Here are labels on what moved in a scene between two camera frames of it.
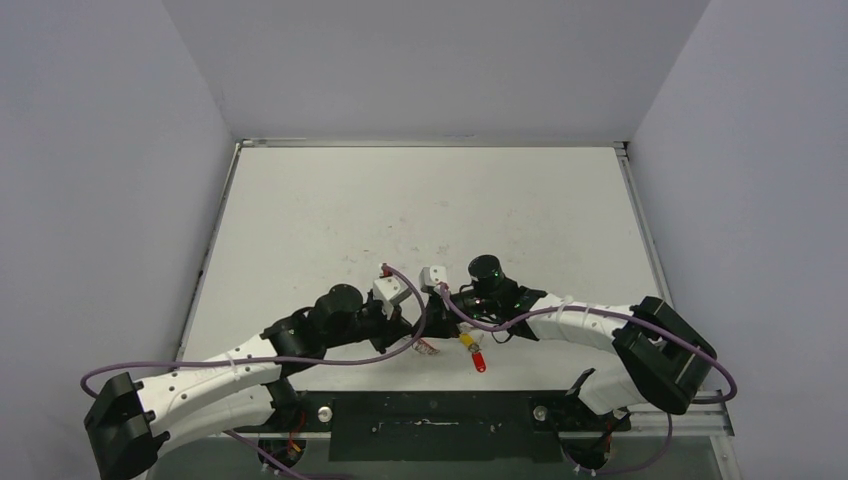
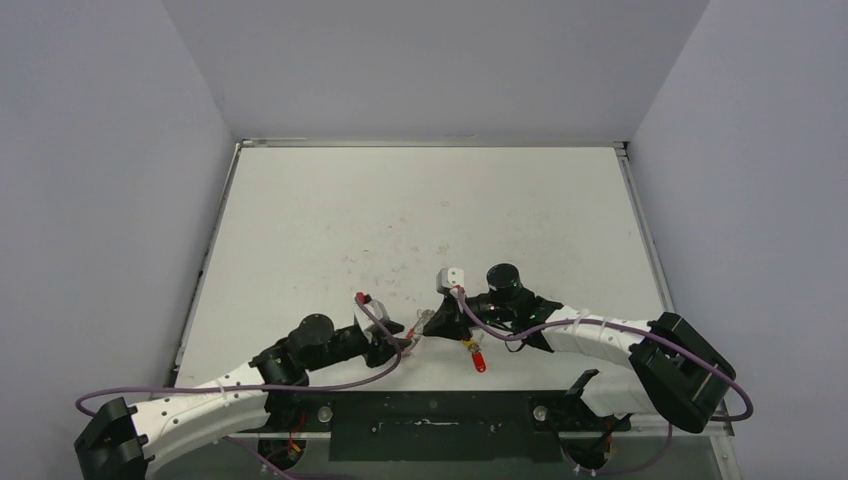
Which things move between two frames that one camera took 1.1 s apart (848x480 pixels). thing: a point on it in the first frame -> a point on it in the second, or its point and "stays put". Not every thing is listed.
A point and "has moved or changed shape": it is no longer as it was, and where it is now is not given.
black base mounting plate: x=449 y=426 stays put
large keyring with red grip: x=425 y=346 has moved or changed shape
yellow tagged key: x=467 y=340 stays put
